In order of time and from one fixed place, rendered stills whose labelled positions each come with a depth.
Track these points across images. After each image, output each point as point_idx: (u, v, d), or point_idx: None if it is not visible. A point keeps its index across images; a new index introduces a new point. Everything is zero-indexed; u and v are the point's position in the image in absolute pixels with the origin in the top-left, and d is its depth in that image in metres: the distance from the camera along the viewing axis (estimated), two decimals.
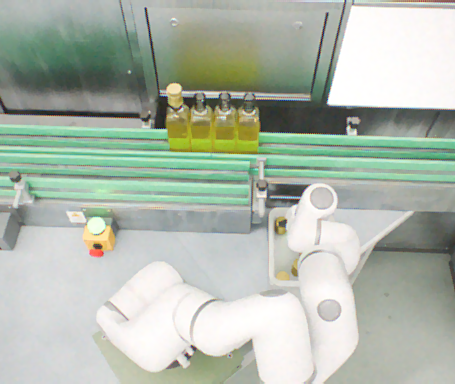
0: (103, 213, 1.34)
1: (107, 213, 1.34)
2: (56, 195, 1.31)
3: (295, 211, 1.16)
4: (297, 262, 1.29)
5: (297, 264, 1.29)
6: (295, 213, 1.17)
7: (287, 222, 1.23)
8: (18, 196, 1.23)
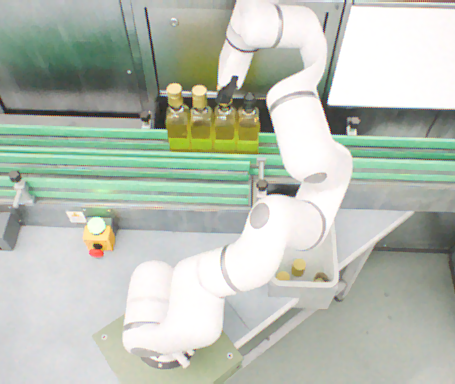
0: (103, 213, 1.34)
1: (107, 213, 1.34)
2: (56, 195, 1.31)
3: (243, 47, 0.98)
4: (297, 262, 1.29)
5: (297, 264, 1.29)
6: (244, 48, 0.98)
7: (236, 78, 1.03)
8: (18, 196, 1.23)
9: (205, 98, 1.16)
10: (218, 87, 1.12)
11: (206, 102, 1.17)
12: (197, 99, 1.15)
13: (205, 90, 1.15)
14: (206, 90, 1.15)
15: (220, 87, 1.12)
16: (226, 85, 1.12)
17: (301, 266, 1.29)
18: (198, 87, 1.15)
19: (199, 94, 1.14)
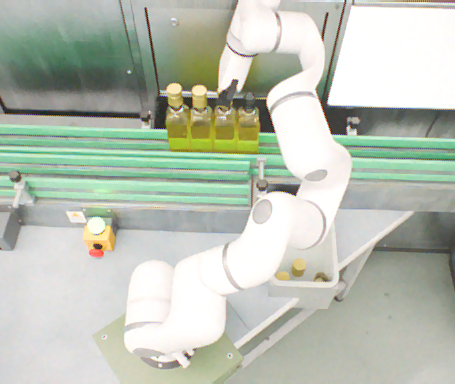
0: (103, 213, 1.34)
1: (107, 213, 1.34)
2: (56, 195, 1.31)
3: (243, 52, 1.00)
4: (297, 262, 1.29)
5: (297, 264, 1.29)
6: (244, 53, 1.00)
7: (236, 81, 1.06)
8: (18, 196, 1.23)
9: (205, 98, 1.16)
10: (218, 90, 1.15)
11: (206, 102, 1.17)
12: (197, 99, 1.15)
13: (205, 90, 1.15)
14: (206, 90, 1.15)
15: (220, 90, 1.15)
16: (226, 88, 1.15)
17: (301, 266, 1.29)
18: (198, 87, 1.15)
19: (199, 94, 1.14)
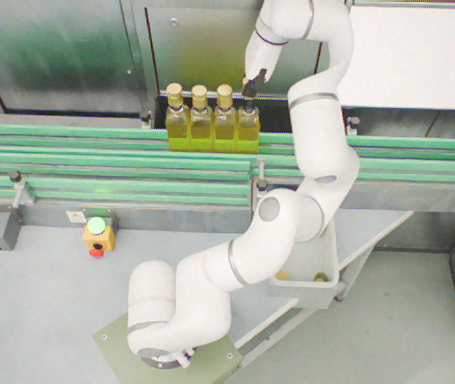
0: (103, 213, 1.34)
1: (107, 213, 1.34)
2: (56, 195, 1.31)
3: (273, 39, 0.97)
4: (248, 82, 1.12)
5: None
6: (274, 40, 0.98)
7: (264, 71, 1.03)
8: (18, 196, 1.23)
9: (205, 98, 1.16)
10: (218, 90, 1.15)
11: (206, 102, 1.17)
12: (197, 99, 1.15)
13: (205, 90, 1.15)
14: (206, 90, 1.15)
15: (220, 90, 1.15)
16: (226, 88, 1.15)
17: (253, 79, 1.12)
18: (198, 87, 1.15)
19: (199, 94, 1.14)
